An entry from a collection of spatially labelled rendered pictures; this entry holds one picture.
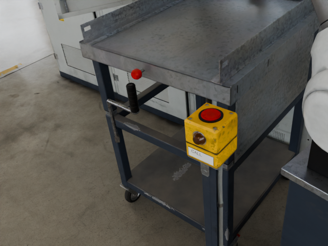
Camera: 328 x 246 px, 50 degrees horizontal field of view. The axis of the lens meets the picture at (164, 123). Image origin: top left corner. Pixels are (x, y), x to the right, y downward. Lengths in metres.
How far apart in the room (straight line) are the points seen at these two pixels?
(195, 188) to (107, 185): 0.54
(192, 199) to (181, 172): 0.18
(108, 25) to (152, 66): 0.34
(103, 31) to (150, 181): 0.70
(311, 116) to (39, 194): 1.64
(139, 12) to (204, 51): 0.42
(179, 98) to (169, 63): 1.03
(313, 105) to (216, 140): 0.22
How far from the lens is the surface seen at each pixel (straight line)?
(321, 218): 0.87
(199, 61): 1.05
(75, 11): 1.62
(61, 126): 2.44
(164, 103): 2.19
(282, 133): 1.82
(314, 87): 0.54
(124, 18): 1.39
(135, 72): 1.06
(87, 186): 1.93
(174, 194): 1.55
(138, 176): 1.65
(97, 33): 1.31
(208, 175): 0.80
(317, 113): 0.54
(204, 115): 0.70
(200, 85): 0.96
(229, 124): 0.70
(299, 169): 0.83
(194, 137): 0.69
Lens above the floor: 1.31
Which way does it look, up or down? 36 degrees down
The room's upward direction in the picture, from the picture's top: 7 degrees counter-clockwise
